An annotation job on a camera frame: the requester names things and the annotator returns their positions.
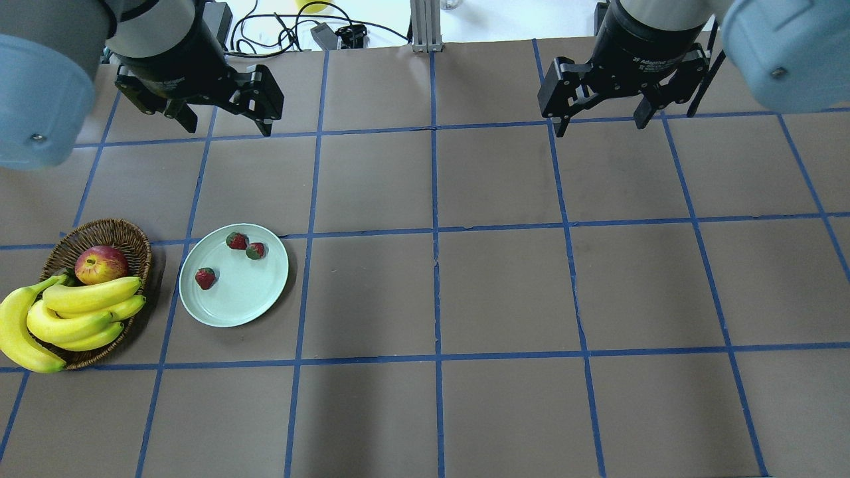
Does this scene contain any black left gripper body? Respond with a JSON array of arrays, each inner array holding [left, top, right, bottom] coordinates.
[[114, 27, 284, 123]]

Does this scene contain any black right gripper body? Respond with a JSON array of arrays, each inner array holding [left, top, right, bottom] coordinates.
[[537, 13, 710, 120]]

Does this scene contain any red strawberry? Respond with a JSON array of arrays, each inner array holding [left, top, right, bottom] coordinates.
[[245, 242, 266, 260], [225, 231, 249, 250], [194, 268, 216, 290]]

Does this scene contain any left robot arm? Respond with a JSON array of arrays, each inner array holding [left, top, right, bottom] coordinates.
[[1, 1, 284, 170]]

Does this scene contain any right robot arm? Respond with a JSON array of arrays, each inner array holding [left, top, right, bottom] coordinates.
[[537, 1, 849, 138]]

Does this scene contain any light green plate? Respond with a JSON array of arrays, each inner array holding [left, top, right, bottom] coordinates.
[[178, 223, 290, 327]]

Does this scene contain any black power adapter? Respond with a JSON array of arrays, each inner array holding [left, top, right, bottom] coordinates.
[[201, 1, 233, 48]]

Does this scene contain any small black adapter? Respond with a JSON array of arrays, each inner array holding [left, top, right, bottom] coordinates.
[[310, 23, 342, 51]]

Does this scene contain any red yellow apple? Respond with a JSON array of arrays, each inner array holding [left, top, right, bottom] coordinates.
[[74, 245, 129, 285]]

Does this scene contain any brown wicker basket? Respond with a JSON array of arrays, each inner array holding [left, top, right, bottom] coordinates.
[[37, 218, 153, 371]]

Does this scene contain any yellow banana top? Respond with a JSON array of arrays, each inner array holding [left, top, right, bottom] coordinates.
[[42, 276, 143, 313]]

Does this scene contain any black cables bundle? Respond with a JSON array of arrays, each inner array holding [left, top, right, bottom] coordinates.
[[226, 0, 410, 60]]

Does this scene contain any aluminium frame post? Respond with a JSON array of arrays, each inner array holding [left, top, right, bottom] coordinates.
[[410, 0, 444, 52]]

